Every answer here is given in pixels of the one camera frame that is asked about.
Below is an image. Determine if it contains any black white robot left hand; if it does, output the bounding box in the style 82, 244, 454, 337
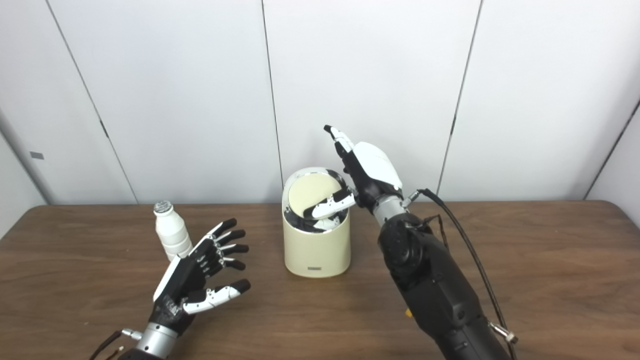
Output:
148, 218, 252, 335

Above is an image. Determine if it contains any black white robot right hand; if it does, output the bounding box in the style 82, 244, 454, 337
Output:
303, 124, 405, 221

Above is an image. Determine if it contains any small white plastic bottle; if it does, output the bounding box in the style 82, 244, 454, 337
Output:
153, 201, 193, 262

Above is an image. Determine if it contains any round cream bin lid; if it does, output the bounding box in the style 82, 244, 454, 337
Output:
287, 172, 346, 223

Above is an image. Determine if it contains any cream-colored bin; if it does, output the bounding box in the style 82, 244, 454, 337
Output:
281, 167, 352, 278

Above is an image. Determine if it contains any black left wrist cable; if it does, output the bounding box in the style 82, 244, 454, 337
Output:
89, 328, 143, 360

